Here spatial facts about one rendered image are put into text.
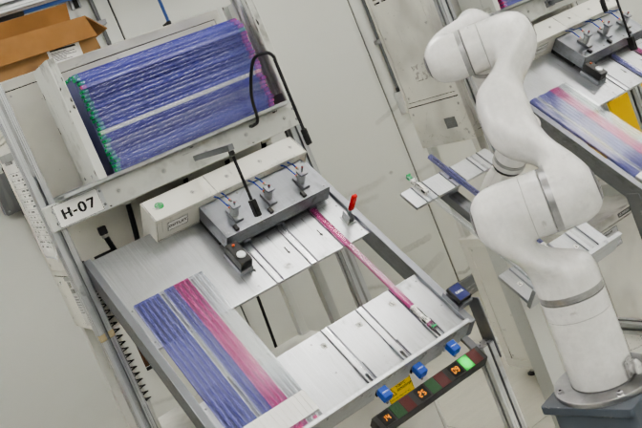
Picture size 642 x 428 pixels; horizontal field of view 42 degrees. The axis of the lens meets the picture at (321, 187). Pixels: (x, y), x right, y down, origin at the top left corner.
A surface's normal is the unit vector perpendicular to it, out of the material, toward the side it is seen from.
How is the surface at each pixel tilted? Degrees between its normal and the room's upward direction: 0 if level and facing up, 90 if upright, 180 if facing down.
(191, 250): 44
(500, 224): 81
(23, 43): 75
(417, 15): 90
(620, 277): 90
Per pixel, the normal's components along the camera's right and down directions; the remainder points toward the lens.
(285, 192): 0.07, -0.72
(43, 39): 0.43, -0.33
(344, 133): 0.49, -0.08
